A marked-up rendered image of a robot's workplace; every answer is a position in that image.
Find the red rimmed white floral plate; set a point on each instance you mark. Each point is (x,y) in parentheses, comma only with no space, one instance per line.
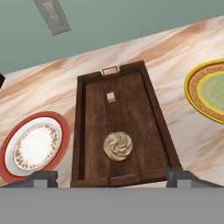
(33,146)

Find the black object at counter edge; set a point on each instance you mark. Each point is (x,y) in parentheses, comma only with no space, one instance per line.
(1,80)

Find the cream swirl cupcake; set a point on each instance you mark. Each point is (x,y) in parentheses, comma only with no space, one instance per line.
(117,146)

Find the small white sugar cube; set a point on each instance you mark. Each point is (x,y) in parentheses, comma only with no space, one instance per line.
(110,97)

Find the dark wooden tray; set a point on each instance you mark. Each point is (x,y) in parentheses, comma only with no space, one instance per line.
(122,125)

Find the yellow rimmed green plate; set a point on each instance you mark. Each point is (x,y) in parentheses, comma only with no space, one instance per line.
(208,90)

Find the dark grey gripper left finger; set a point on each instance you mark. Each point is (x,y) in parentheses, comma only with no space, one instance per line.
(43,178)

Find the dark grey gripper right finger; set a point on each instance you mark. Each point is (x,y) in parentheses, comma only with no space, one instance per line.
(178,178)

